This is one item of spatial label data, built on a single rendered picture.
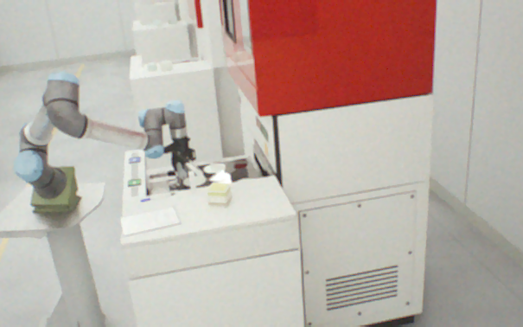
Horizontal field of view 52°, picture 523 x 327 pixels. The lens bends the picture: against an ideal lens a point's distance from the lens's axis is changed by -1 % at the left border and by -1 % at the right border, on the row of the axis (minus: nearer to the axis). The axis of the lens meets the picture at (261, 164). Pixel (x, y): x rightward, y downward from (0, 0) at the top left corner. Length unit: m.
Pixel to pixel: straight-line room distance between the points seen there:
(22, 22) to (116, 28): 1.57
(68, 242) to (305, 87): 1.30
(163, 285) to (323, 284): 0.87
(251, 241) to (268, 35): 0.76
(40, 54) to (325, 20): 8.64
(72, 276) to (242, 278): 1.00
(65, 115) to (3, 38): 8.46
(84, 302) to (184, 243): 1.03
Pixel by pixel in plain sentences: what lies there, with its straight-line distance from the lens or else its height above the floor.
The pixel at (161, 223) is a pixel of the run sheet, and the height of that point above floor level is 0.97.
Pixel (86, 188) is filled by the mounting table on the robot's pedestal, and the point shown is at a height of 0.82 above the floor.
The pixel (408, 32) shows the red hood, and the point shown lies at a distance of 2.25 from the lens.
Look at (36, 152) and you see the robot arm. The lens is 2.44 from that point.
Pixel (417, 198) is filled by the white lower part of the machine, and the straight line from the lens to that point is 2.52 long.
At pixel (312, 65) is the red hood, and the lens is 2.12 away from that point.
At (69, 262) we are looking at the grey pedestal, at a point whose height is 0.55.
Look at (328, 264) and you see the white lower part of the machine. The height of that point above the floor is 0.48.
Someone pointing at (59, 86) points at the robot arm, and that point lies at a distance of 2.12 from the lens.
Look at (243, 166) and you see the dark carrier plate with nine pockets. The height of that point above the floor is 0.90.
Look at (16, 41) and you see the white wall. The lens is 10.46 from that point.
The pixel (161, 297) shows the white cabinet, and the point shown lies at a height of 0.72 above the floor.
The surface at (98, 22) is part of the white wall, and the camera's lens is 10.21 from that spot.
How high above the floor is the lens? 1.90
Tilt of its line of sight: 24 degrees down
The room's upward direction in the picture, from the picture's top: 5 degrees counter-clockwise
